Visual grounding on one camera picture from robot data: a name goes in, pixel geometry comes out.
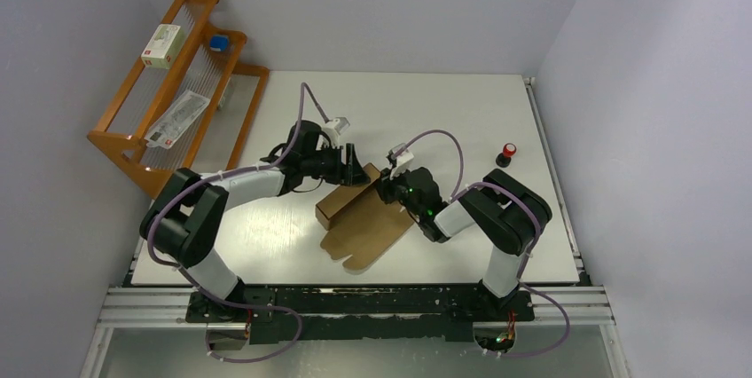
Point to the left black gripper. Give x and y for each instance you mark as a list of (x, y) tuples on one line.
[(353, 168)]

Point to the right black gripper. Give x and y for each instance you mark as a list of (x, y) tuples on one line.
[(384, 185)]

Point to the brown cardboard box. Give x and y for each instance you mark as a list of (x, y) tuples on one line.
[(359, 226)]

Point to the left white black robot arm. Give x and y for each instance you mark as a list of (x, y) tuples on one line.
[(184, 220)]

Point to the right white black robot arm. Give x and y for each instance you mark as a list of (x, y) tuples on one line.
[(510, 215)]

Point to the white green carton box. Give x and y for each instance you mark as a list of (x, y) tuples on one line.
[(164, 46)]

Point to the orange wooden rack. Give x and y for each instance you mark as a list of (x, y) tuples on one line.
[(146, 93)]

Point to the blue round object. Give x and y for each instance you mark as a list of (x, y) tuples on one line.
[(219, 43)]

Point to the clear plastic bag package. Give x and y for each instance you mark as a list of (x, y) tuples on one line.
[(176, 120)]

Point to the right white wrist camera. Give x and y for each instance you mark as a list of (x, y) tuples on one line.
[(400, 159)]

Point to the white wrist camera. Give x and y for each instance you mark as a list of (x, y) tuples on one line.
[(334, 129), (400, 159)]

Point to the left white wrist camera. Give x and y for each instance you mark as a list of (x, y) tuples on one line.
[(334, 129)]

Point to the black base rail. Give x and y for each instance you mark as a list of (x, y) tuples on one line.
[(278, 313)]

